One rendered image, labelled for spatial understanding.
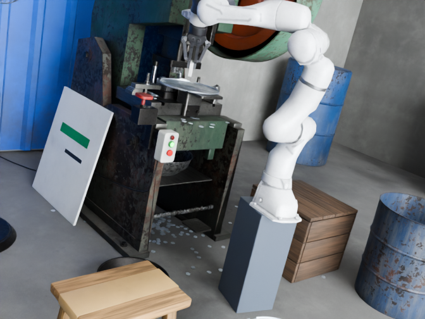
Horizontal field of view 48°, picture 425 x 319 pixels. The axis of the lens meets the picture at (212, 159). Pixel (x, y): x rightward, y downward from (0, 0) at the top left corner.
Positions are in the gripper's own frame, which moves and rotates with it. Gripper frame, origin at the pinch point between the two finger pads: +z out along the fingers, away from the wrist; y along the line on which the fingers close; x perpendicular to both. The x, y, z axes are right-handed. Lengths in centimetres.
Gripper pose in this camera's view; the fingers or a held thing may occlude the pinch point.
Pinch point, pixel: (191, 68)
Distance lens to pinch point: 215.0
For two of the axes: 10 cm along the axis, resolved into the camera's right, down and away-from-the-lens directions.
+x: 0.7, -5.9, 8.1
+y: 9.8, 1.9, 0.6
